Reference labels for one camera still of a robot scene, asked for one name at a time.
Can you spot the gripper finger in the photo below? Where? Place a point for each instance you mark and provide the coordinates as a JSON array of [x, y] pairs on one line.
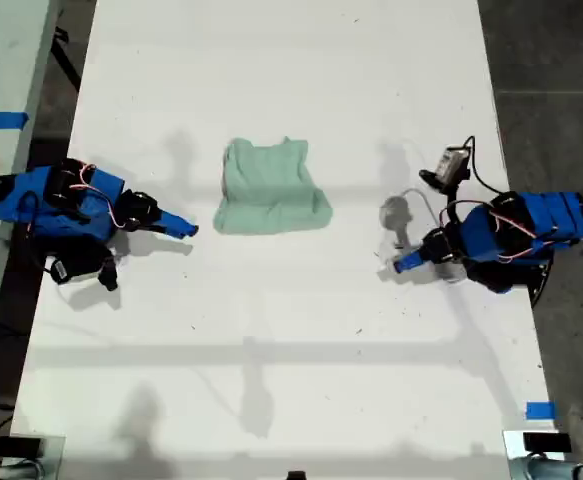
[[415, 256], [177, 231], [413, 265], [180, 220]]

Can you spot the pale green T-shirt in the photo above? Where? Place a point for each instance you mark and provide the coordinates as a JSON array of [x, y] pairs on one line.
[[271, 195]]

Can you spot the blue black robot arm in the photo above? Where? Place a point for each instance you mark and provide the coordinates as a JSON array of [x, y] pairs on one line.
[[561, 220], [91, 225]]

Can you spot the black slanted leg bar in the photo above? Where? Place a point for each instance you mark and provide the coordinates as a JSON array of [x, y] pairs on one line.
[[68, 62]]

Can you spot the square blue tape piece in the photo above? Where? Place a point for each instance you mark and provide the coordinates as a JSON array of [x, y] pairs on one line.
[[541, 411]]

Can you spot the pale side table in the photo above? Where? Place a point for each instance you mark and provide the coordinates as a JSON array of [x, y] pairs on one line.
[[1, 60]]

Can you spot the shiny metal plate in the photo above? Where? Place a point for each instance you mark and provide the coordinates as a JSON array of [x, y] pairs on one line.
[[513, 447], [51, 457]]

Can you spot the small black box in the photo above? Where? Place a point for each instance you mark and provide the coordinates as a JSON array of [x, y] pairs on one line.
[[546, 443], [17, 446]]

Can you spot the small black round object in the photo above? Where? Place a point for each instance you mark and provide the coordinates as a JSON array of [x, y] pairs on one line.
[[296, 475]]

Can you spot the grey tube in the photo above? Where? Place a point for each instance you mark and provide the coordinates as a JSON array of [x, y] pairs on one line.
[[551, 470], [6, 471]]

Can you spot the black camera box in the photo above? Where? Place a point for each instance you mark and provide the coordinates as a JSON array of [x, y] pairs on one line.
[[73, 270], [448, 162]]

